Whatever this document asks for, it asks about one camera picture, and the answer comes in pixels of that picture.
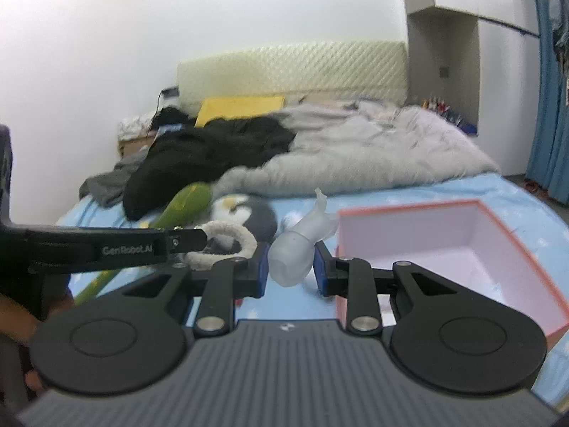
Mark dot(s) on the bed with blue sheet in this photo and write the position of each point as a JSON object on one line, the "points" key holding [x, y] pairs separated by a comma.
{"points": [[511, 195]]}

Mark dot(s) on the row of small bottles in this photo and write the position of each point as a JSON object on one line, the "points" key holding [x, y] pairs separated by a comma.
{"points": [[433, 104]]}

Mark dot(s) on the green plush toy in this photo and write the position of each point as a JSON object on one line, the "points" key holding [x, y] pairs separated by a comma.
{"points": [[186, 204]]}

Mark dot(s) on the red slippers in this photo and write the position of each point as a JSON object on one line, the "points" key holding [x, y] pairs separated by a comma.
{"points": [[533, 188]]}

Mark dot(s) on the grey duvet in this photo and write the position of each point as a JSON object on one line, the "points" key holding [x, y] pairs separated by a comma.
{"points": [[355, 151]]}

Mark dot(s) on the cream quilted headboard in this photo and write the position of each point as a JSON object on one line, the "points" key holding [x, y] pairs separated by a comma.
{"points": [[289, 66]]}

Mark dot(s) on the blue curtain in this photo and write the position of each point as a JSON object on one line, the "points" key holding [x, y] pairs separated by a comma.
{"points": [[546, 142]]}

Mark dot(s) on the black wall charger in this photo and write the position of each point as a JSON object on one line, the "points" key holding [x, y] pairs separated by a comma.
{"points": [[170, 92]]}

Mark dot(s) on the black bag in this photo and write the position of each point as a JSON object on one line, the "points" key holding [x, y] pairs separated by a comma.
{"points": [[171, 116]]}

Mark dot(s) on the white crumpled cloth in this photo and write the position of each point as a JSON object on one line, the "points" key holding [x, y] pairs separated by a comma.
{"points": [[133, 125]]}

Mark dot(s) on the frosted translucent plastic bag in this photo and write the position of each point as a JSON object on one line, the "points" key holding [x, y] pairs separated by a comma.
{"points": [[293, 253]]}

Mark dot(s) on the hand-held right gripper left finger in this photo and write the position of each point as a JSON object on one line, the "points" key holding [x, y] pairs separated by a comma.
{"points": [[262, 267]]}

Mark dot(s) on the grey penguin plush toy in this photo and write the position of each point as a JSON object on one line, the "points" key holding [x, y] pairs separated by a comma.
{"points": [[258, 220]]}

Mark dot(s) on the hanging denim clothes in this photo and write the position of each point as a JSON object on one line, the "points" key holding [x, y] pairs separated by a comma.
{"points": [[560, 31]]}

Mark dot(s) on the grey built-in cabinet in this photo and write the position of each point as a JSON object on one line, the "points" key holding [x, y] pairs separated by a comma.
{"points": [[462, 53]]}

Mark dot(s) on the pink cardboard box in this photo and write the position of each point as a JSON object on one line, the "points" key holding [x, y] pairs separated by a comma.
{"points": [[422, 231]]}

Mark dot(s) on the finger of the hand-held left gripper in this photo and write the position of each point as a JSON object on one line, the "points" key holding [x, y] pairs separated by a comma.
{"points": [[189, 240]]}

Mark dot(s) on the black jacket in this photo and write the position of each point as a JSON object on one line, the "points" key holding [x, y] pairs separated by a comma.
{"points": [[200, 151]]}

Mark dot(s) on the grey garment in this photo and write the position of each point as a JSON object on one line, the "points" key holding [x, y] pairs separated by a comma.
{"points": [[106, 184]]}

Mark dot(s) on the white fuzzy headband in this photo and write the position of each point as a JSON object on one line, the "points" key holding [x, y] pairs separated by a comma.
{"points": [[242, 235]]}

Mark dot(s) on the blue packets on shelf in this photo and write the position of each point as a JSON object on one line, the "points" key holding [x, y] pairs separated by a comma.
{"points": [[464, 125]]}

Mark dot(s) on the yellow pillow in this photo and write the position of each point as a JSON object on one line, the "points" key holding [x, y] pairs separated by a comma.
{"points": [[235, 109]]}

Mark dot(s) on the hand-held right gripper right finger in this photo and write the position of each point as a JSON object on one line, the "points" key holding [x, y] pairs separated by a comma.
{"points": [[321, 272]]}

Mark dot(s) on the person's left hand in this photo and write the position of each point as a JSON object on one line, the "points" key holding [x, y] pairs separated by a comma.
{"points": [[17, 320]]}

